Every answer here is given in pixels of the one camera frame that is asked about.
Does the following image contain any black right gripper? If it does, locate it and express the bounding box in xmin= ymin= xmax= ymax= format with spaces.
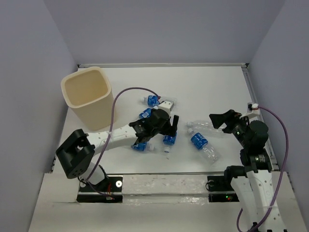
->
xmin=209 ymin=109 xmax=250 ymax=147

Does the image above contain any blue label bottle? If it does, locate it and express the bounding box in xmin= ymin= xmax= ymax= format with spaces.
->
xmin=163 ymin=133 xmax=177 ymax=153
xmin=187 ymin=128 xmax=220 ymax=165
xmin=131 ymin=142 xmax=155 ymax=152
xmin=140 ymin=95 xmax=179 ymax=108
xmin=138 ymin=106 xmax=158 ymax=119

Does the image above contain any clear unlabelled bottle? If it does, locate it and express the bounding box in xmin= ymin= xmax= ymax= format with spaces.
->
xmin=186 ymin=120 xmax=226 ymax=138

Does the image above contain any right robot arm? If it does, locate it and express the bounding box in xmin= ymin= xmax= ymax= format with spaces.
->
xmin=209 ymin=103 xmax=288 ymax=232

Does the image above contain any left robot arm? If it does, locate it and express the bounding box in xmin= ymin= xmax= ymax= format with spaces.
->
xmin=56 ymin=109 xmax=179 ymax=191

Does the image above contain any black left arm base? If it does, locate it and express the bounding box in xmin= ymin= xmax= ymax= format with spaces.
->
xmin=76 ymin=175 xmax=123 ymax=203

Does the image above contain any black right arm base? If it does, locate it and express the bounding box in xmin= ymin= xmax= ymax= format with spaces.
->
xmin=205 ymin=175 xmax=239 ymax=203

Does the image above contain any cream plastic bin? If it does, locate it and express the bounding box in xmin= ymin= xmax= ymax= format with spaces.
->
xmin=61 ymin=67 xmax=114 ymax=131

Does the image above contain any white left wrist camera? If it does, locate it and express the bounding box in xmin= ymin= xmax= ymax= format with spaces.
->
xmin=158 ymin=101 xmax=175 ymax=115

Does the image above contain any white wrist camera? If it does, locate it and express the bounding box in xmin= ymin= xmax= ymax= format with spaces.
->
xmin=240 ymin=102 xmax=260 ymax=119
xmin=158 ymin=101 xmax=175 ymax=115

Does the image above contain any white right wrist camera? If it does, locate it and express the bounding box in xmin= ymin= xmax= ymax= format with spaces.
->
xmin=240 ymin=102 xmax=260 ymax=119

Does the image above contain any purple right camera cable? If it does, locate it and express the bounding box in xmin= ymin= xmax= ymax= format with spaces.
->
xmin=236 ymin=106 xmax=290 ymax=232

